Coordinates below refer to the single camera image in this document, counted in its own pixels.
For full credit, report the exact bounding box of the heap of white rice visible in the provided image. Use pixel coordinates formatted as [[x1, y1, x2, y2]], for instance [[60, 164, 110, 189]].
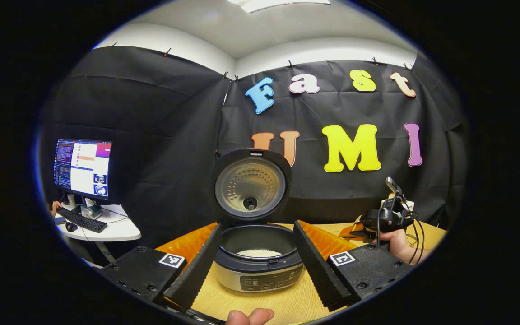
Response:
[[237, 249, 282, 258]]

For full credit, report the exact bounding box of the ceiling light panel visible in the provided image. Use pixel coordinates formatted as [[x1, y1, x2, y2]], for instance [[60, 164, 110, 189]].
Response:
[[228, 0, 333, 13]]

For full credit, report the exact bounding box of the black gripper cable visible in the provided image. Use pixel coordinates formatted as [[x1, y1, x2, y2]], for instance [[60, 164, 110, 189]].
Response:
[[404, 212, 426, 265]]

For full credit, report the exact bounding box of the computer monitor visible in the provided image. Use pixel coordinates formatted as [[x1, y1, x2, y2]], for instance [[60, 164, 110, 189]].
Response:
[[53, 139, 112, 201]]

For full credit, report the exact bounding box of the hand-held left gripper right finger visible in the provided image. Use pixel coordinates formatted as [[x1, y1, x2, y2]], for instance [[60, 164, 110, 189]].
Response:
[[292, 220, 412, 312]]

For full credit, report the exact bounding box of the white side table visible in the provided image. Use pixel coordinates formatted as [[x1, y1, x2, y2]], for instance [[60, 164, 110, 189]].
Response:
[[55, 203, 142, 242]]

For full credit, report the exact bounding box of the black keyboard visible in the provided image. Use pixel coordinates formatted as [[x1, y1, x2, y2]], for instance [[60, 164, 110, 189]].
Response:
[[57, 207, 108, 233]]

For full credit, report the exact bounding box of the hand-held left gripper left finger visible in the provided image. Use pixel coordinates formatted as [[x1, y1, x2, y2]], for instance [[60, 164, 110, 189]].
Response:
[[102, 222, 223, 311]]

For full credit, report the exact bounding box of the black silver rice cooker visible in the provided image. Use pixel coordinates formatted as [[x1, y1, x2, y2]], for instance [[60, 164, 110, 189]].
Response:
[[210, 148, 305, 293]]

